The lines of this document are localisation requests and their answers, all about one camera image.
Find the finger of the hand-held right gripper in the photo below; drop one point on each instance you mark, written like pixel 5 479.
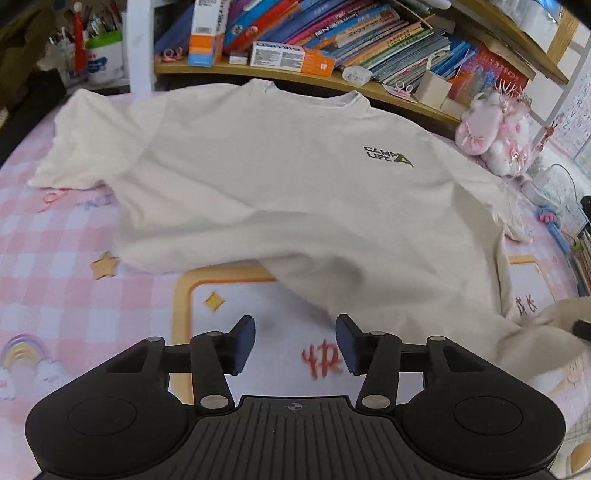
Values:
pixel 582 330

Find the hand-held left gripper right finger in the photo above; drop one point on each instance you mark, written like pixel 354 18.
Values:
pixel 348 344

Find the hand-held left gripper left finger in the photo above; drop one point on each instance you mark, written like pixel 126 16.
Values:
pixel 242 344

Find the cream t-shirt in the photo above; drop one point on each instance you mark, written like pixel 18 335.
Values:
pixel 277 184

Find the blue pen with pink topper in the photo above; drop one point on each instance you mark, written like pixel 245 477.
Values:
pixel 556 228

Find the pink checked printed mat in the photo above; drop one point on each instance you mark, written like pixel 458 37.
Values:
pixel 69 286

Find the pink plush toy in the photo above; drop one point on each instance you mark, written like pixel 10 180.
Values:
pixel 496 131

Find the pink scissors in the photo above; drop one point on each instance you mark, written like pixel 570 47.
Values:
pixel 400 87

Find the small white cardboard box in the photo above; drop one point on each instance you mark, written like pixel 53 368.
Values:
pixel 433 87

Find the small clear plastic case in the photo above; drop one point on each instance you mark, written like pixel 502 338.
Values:
pixel 356 74

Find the wooden bookshelf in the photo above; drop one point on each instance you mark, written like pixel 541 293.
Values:
pixel 286 77

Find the flat white orange box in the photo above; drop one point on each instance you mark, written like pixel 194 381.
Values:
pixel 288 57

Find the row of colourful books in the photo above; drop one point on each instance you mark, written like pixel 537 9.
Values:
pixel 369 37

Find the tall orange white box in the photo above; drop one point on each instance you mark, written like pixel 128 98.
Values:
pixel 206 34

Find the white pen holder tub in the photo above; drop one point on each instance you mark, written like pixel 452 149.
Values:
pixel 105 57

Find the letter chart wall poster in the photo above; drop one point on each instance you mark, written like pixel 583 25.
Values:
pixel 577 129

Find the white upright post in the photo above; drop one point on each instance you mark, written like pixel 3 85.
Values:
pixel 138 46

